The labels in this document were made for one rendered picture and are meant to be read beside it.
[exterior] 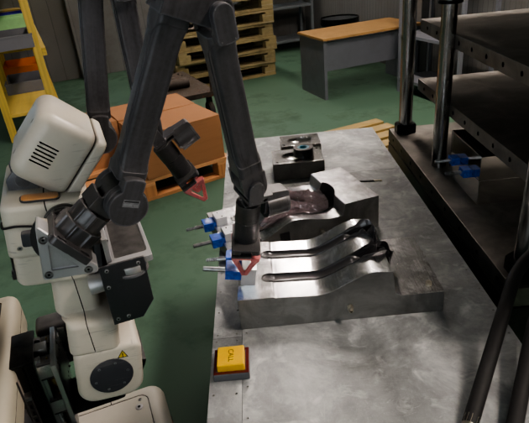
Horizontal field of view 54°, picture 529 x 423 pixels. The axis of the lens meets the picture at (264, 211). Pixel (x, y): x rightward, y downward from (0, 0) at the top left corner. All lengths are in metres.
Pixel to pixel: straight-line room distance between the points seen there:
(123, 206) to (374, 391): 0.63
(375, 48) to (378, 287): 5.01
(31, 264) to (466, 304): 1.03
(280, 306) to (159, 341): 1.38
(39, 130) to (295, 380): 0.73
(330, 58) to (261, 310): 4.78
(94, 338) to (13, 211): 0.38
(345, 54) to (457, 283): 4.68
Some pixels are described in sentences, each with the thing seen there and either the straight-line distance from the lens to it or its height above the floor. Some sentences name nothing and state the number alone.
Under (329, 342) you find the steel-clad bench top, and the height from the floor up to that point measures 0.80.
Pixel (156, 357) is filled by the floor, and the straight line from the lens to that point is 2.51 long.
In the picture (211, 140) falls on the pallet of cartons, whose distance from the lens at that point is 3.99.
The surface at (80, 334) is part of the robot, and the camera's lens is 1.31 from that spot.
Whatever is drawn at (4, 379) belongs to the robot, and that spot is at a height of 0.81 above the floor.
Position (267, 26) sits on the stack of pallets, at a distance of 7.13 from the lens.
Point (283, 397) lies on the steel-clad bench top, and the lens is 1.15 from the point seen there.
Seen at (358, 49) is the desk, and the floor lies 0.48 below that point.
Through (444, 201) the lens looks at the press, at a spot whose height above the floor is 0.78.
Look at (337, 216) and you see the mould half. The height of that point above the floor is 0.87.
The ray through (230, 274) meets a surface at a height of 0.93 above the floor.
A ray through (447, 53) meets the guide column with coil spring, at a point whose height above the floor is 1.23.
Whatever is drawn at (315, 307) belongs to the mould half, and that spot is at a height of 0.85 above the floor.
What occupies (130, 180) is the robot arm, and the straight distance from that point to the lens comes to 0.97.
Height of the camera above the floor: 1.65
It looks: 28 degrees down
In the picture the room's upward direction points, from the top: 6 degrees counter-clockwise
